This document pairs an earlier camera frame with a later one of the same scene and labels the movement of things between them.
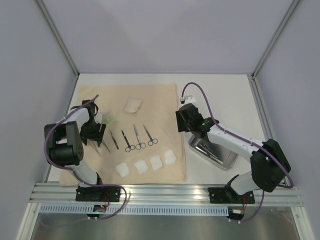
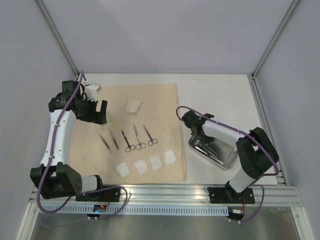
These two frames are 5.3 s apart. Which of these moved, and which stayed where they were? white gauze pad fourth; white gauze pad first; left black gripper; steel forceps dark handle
Moved: left black gripper
Stayed: white gauze pad fourth; steel forceps dark handle; white gauze pad first
